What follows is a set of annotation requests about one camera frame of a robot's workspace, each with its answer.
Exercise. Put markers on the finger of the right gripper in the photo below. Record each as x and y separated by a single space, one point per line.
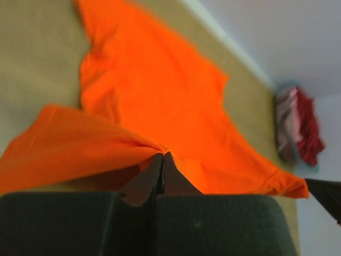
327 193

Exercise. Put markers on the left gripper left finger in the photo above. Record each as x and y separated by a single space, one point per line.
146 185

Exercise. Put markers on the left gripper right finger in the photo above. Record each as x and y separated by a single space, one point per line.
172 182

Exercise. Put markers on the orange t-shirt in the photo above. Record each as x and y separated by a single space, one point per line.
144 90

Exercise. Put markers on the dark red t-shirt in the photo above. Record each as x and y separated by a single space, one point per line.
311 143

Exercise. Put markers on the grey-blue plastic basket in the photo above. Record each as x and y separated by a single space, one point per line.
300 161

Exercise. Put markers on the pink t-shirt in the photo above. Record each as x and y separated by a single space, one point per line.
287 123

